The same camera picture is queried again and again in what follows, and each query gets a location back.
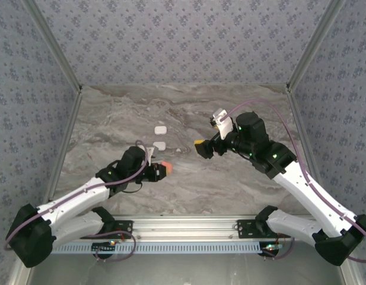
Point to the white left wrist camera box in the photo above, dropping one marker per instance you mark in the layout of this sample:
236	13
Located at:
152	153

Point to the orange earbud charging case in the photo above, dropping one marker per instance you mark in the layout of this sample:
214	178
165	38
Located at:
168	168

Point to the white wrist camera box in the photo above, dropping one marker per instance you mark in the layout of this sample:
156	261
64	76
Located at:
222	123
152	153

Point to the black controller board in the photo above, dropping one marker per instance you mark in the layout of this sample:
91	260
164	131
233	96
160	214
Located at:
102	248
270	250

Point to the grey metal panel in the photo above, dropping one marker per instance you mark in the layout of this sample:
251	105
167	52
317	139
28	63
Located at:
182	270

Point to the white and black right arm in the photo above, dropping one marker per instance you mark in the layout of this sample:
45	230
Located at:
313	202

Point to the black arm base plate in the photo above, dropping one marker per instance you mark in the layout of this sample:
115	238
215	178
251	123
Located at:
245	228
124	223

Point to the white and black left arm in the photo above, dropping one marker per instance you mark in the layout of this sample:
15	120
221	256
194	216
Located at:
76	202

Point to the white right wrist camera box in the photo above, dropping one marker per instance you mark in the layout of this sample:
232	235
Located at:
222	123

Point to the aluminium mounting rail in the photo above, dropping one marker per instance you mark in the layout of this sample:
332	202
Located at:
182	227

